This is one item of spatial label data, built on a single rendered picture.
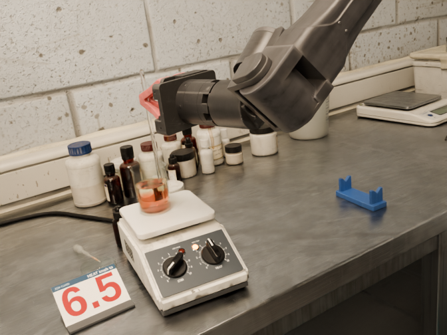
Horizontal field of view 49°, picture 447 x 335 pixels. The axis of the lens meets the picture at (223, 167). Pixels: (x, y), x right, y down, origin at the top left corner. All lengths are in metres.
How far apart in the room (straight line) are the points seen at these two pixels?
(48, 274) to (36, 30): 0.55
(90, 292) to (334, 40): 0.45
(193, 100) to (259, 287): 0.27
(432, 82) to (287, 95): 1.21
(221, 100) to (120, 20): 0.68
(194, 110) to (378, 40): 1.22
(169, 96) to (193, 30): 0.70
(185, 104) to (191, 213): 0.19
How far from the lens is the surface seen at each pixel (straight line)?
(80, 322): 0.70
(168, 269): 0.65
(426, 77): 1.69
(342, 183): 0.95
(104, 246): 0.89
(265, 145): 1.21
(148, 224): 0.72
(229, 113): 0.56
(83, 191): 1.06
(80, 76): 1.19
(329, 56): 0.53
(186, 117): 0.62
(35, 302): 0.78
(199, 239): 0.70
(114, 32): 1.22
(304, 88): 0.52
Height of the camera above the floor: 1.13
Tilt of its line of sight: 19 degrees down
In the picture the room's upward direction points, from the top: 7 degrees counter-clockwise
